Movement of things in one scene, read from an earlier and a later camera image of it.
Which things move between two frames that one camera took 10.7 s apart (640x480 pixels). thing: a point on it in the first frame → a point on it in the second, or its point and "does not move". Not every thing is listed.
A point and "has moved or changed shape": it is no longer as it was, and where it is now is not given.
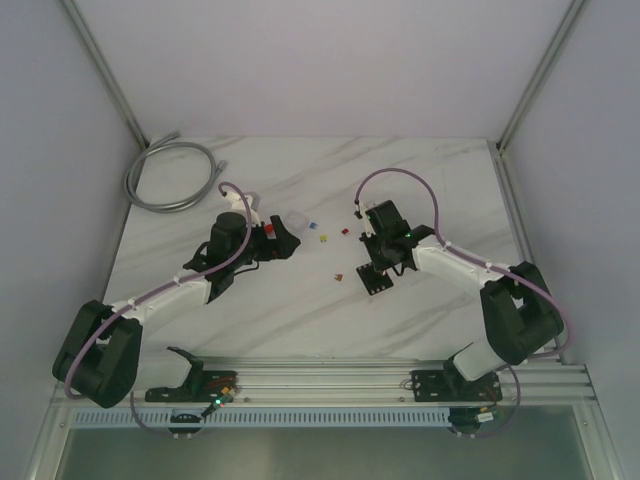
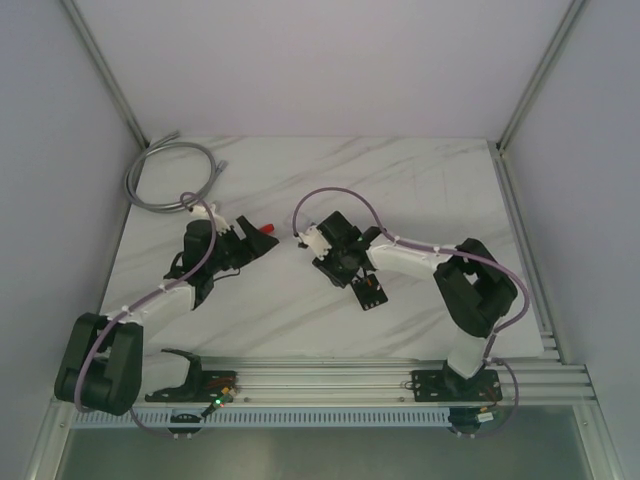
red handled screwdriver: (271, 235) does not move
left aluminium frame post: (111, 81) does not move
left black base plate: (201, 386) does not move
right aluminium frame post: (550, 56) does not move
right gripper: (379, 264) → (339, 279)
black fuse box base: (374, 281) has moved or changed shape
